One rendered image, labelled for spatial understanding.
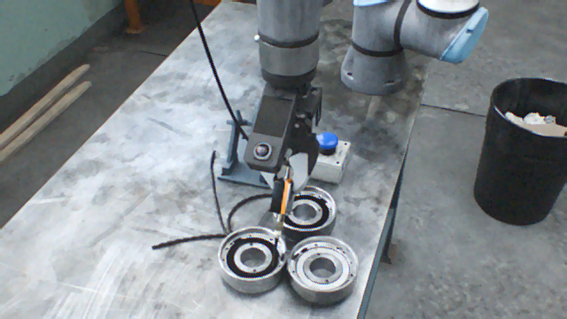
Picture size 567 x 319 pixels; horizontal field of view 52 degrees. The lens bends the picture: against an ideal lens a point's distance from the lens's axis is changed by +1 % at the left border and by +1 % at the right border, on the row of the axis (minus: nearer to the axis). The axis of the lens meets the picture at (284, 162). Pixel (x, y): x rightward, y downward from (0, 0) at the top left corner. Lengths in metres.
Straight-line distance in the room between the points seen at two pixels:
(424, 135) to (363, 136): 1.37
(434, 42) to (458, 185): 1.21
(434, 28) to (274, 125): 0.52
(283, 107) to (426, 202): 1.52
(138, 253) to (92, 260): 0.07
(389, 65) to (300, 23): 0.61
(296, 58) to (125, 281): 0.44
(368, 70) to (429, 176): 1.11
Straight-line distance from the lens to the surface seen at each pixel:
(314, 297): 0.85
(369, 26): 1.22
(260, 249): 0.91
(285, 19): 0.67
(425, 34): 1.17
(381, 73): 1.27
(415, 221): 2.13
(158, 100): 1.28
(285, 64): 0.70
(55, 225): 1.05
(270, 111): 0.73
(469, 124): 2.63
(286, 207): 0.83
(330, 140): 1.03
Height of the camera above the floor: 1.52
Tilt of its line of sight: 41 degrees down
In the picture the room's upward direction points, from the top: straight up
